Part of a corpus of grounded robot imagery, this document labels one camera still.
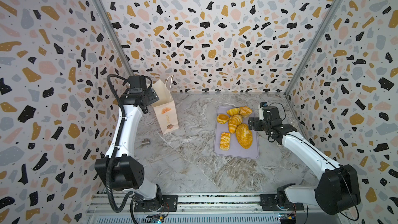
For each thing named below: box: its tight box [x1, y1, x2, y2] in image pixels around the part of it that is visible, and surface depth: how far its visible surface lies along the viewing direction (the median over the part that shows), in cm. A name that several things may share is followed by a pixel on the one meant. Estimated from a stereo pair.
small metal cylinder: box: [140, 138, 151, 147], surface depth 94 cm
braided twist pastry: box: [219, 132, 231, 151], surface depth 93 cm
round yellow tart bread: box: [216, 113, 230, 124], surface depth 102 cm
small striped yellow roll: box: [226, 107, 240, 117], surface depth 106 cm
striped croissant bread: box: [228, 114, 243, 135], surface depth 100 cm
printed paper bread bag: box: [151, 75, 179, 135], surface depth 90 cm
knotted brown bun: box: [239, 105, 253, 118], surface depth 108 cm
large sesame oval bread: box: [235, 122, 253, 149], surface depth 94 cm
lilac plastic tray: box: [213, 105, 260, 160], surface depth 96 cm
